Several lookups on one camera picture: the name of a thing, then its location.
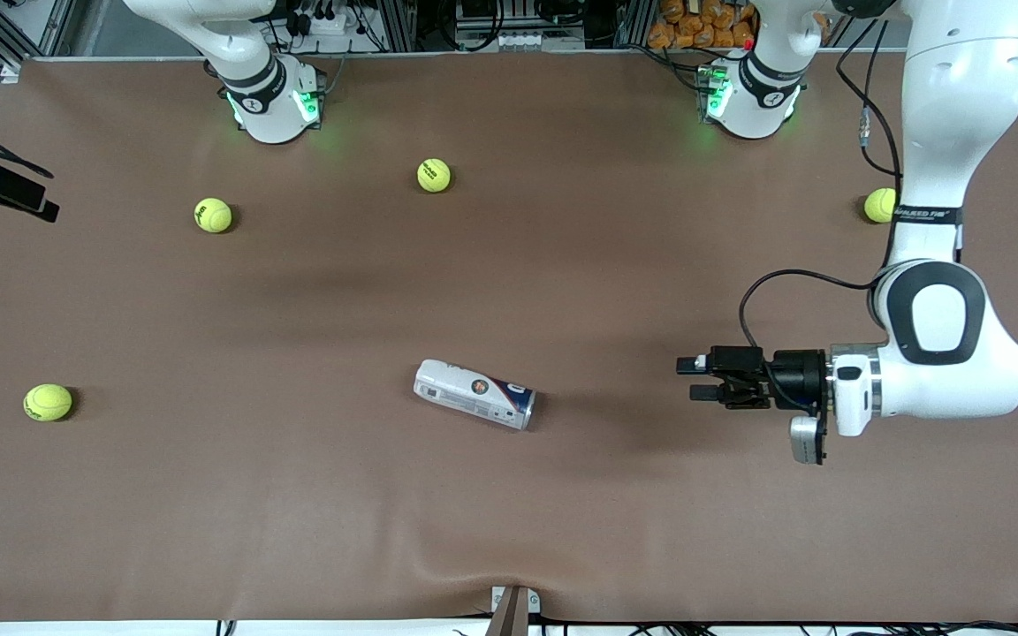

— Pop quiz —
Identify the white blue tennis ball can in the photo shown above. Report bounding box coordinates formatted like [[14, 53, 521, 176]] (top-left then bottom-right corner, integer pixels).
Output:
[[413, 358, 538, 433]]

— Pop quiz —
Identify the yellow tennis ball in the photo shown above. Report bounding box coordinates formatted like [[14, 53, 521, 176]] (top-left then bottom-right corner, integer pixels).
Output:
[[863, 186, 899, 224], [416, 157, 452, 193]]

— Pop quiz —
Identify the yellow tennis ball Wilson print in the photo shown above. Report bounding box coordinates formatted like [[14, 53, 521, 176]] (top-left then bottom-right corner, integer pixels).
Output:
[[194, 197, 234, 234]]

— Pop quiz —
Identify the yellow tennis ball Head print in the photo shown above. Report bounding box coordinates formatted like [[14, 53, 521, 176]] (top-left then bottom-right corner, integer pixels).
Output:
[[23, 382, 74, 423]]

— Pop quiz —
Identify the brown table cover mat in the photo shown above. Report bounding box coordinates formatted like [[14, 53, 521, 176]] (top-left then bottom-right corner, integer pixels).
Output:
[[0, 49, 1018, 624]]

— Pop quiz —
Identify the white power strip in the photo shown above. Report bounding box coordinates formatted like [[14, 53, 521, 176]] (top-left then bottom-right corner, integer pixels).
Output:
[[291, 0, 361, 38]]

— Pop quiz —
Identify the white connector block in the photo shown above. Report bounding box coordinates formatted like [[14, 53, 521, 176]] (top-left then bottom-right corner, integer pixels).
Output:
[[493, 29, 565, 51]]

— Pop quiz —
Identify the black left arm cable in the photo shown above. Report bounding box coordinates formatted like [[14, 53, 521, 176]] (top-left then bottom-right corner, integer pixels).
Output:
[[739, 18, 906, 350]]

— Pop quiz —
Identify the grey metal bracket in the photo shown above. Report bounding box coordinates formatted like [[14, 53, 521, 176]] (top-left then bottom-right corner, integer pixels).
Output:
[[490, 586, 543, 617]]

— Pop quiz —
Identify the brown post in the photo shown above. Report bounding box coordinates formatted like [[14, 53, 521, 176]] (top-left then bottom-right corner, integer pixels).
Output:
[[484, 587, 530, 636]]

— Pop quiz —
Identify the aluminium profile post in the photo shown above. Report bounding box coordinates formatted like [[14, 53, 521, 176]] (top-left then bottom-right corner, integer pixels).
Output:
[[376, 0, 417, 52], [617, 0, 653, 50]]

